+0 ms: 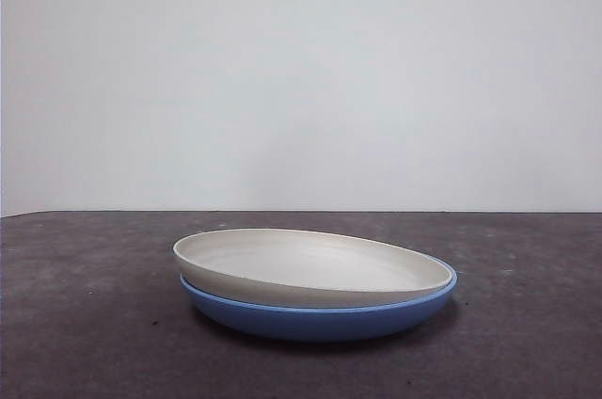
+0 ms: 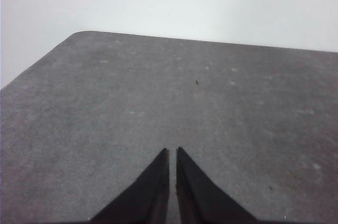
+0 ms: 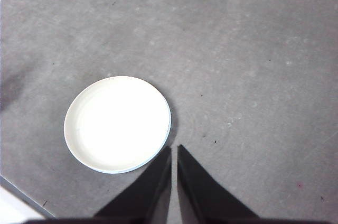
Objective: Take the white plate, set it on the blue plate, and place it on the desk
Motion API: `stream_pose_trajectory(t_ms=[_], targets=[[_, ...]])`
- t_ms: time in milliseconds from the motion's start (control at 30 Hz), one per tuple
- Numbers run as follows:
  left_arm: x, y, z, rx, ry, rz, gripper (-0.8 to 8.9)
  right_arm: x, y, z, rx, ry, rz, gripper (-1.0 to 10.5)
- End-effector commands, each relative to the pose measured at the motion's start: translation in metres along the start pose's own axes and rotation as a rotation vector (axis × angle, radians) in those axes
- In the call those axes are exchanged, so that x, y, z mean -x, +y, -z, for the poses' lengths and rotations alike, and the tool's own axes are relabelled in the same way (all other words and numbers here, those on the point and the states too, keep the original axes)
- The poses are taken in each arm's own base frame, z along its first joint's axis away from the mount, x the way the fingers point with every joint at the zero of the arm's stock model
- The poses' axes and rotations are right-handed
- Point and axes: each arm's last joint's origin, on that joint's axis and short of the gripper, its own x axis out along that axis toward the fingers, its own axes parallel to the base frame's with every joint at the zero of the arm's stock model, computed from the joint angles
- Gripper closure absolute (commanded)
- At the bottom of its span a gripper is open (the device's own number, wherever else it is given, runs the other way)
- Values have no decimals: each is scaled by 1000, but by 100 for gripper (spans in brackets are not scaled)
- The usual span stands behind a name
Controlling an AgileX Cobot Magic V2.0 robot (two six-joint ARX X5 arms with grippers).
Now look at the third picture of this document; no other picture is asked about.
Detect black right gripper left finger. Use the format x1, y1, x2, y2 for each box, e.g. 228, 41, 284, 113
92, 146, 173, 220

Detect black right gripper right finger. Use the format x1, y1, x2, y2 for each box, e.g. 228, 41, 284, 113
176, 144, 261, 220

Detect white round plate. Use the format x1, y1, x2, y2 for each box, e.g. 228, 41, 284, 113
63, 76, 172, 174

